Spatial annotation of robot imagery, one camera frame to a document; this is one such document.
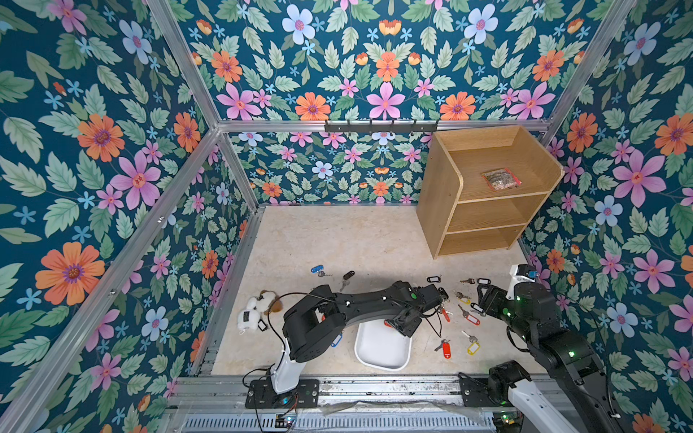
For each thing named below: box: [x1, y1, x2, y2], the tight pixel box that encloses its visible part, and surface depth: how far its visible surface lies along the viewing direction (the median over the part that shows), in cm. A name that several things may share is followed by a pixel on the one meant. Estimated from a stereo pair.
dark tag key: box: [339, 270, 356, 292], surface depth 100 cm
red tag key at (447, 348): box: [434, 339, 453, 360], surface depth 84 cm
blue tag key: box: [310, 264, 333, 278], surface depth 100 cm
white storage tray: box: [353, 319, 412, 372], surface depth 83 cm
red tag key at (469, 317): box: [457, 304, 481, 326], surface depth 89 cm
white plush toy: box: [237, 289, 277, 336], surface depth 88 cm
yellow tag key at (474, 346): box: [461, 330, 481, 357], surface depth 84 cm
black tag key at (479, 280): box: [460, 277, 491, 286], surface depth 98 cm
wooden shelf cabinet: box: [415, 126, 565, 260], surface depth 90 cm
